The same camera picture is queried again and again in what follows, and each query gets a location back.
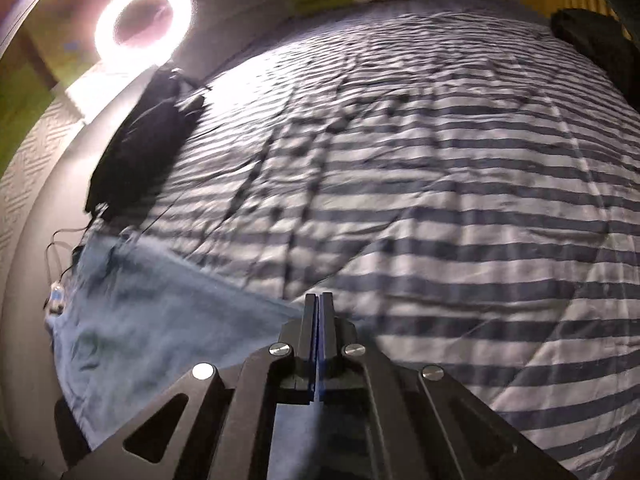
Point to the striped blanket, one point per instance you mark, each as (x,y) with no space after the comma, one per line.
(450,210)

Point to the dark cloth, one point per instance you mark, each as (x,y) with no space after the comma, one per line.
(592,40)

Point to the black folded clothes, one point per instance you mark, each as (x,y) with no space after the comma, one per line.
(140,150)

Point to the light blue denim shirt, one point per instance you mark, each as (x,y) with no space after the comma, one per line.
(150,320)

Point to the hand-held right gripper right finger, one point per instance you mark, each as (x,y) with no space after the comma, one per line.
(326,350)

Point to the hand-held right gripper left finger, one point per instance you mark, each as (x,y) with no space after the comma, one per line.
(312,350)

